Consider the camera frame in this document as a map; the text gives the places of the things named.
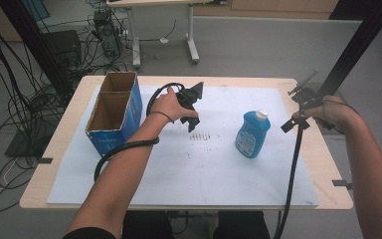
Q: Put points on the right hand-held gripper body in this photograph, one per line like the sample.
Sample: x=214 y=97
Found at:
x=306 y=98

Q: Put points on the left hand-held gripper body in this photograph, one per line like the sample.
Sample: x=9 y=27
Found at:
x=187 y=98

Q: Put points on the blue bottle with white cap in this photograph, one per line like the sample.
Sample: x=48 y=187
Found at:
x=252 y=137

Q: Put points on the blue cardboard box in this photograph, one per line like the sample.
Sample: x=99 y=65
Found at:
x=112 y=114

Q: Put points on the person's right hand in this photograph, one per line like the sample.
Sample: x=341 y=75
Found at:
x=336 y=111

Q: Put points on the person's left hand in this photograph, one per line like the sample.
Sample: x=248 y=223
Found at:
x=167 y=106

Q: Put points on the black wrist band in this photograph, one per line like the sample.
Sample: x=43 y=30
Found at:
x=164 y=114

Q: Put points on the white table mat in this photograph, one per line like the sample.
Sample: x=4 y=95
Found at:
x=195 y=172

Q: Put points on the black tape piece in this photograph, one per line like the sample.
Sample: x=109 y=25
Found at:
x=341 y=183
x=45 y=160

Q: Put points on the white power adapter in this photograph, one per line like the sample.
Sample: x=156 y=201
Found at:
x=163 y=40

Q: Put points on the white background desk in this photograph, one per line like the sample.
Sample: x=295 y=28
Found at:
x=190 y=33

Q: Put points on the light wooden cabinet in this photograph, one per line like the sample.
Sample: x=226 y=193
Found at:
x=265 y=8

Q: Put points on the person's left leg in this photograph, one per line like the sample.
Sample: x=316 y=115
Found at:
x=147 y=225

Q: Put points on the person's leg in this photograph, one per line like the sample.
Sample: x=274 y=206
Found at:
x=147 y=225
x=242 y=225

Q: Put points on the person's right leg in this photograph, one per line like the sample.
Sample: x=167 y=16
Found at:
x=242 y=225

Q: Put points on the black box on floor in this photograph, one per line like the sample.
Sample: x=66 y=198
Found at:
x=63 y=46

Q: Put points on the black sleeve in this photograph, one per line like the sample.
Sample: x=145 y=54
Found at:
x=89 y=234

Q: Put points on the teal board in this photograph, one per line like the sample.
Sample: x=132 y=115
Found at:
x=36 y=8

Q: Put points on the black metal stand post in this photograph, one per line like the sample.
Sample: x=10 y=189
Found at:
x=354 y=43

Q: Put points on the black floor base plate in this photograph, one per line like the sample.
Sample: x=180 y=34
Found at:
x=21 y=146

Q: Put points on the dark stand post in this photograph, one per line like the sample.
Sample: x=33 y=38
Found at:
x=30 y=36

